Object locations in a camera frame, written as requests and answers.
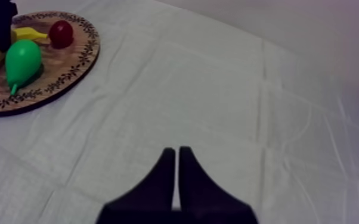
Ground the green toy pear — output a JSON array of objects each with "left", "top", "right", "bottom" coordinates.
[{"left": 4, "top": 39, "right": 44, "bottom": 96}]

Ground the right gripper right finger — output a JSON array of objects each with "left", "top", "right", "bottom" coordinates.
[{"left": 178, "top": 145, "right": 259, "bottom": 224}]

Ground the small red fruit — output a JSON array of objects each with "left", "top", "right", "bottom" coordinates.
[{"left": 48, "top": 19, "right": 75, "bottom": 49}]

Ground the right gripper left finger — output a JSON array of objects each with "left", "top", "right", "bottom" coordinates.
[{"left": 95, "top": 147, "right": 181, "bottom": 224}]

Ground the round wooden board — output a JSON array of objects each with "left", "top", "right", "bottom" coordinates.
[{"left": 0, "top": 11, "right": 101, "bottom": 117}]

